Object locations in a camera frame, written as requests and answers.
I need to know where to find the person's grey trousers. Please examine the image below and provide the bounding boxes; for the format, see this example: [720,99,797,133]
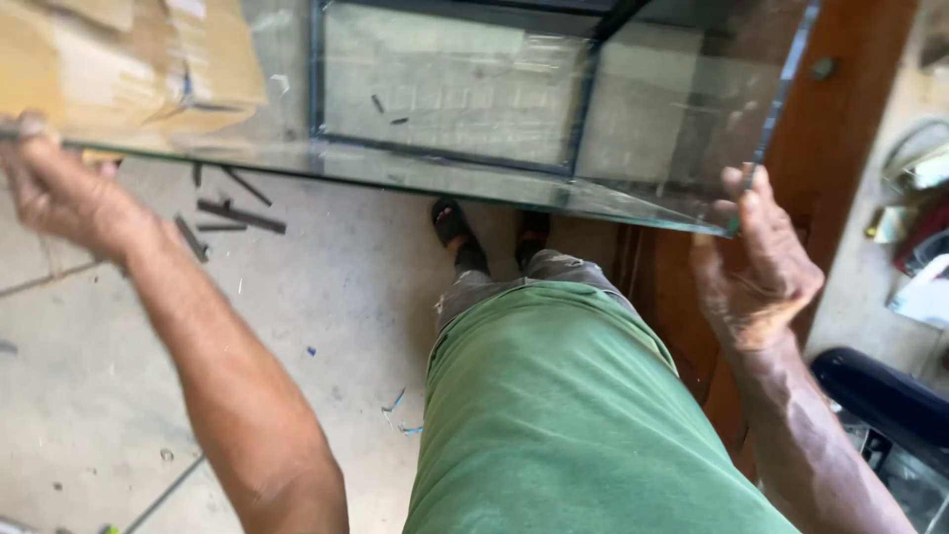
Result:
[433,249,639,335]

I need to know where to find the person's left hand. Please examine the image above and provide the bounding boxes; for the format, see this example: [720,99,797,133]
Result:
[0,111,160,262]

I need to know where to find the heap of clutter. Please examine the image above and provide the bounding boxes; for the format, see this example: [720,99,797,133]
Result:
[863,0,949,331]

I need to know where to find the person's right hand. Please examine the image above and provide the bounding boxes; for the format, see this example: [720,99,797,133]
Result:
[690,165,825,354]

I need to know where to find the glass aquarium tank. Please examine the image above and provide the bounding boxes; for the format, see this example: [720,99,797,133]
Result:
[0,0,822,238]

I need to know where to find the dark blue seat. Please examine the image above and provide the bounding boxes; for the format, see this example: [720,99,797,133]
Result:
[810,346,949,476]

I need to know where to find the black sandal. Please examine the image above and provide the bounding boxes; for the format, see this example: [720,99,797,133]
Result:
[431,196,479,259]
[515,211,551,269]

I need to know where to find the person's green shirt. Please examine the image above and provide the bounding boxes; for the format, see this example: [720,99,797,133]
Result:
[402,280,802,534]

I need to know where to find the brown cardboard sheets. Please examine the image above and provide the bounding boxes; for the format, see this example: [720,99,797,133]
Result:
[0,0,269,166]

